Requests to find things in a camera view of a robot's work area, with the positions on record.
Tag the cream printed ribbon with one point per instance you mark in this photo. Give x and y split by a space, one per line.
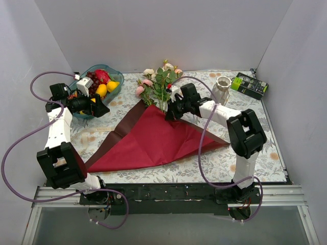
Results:
89 140

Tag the purple grape bunch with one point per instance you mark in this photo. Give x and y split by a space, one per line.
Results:
93 87

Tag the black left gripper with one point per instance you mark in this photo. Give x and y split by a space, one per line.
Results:
93 106

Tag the black green product box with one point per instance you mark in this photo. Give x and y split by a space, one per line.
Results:
249 86

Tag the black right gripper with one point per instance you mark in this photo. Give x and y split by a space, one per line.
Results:
175 109

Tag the teal plastic fruit tray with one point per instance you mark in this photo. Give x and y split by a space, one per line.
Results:
116 75

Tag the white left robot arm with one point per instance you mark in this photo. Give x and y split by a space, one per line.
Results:
60 162

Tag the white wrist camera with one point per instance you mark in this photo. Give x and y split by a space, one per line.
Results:
84 84
173 90

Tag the artificial pink flower bouquet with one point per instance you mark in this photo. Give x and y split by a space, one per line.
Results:
152 88

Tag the yellow lemon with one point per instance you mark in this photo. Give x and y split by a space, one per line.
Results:
101 90
112 85

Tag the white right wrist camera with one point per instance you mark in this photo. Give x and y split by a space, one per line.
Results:
173 90

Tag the red dragon fruit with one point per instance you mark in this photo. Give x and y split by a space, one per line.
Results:
103 76

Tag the aluminium frame rail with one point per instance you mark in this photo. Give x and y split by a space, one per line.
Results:
272 195

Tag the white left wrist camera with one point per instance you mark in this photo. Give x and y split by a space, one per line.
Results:
84 84

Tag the yellow lemon right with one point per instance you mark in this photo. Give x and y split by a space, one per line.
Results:
112 85

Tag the yellow lemon middle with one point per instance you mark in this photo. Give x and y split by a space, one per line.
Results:
101 90

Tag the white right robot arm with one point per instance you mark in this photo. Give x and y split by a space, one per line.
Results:
246 136

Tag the white ribbed ceramic vase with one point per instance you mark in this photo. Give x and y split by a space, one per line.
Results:
221 90

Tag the floral patterned table mat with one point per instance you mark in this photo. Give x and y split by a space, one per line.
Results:
245 131

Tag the dark red wrapping paper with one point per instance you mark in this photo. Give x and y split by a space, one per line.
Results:
143 138

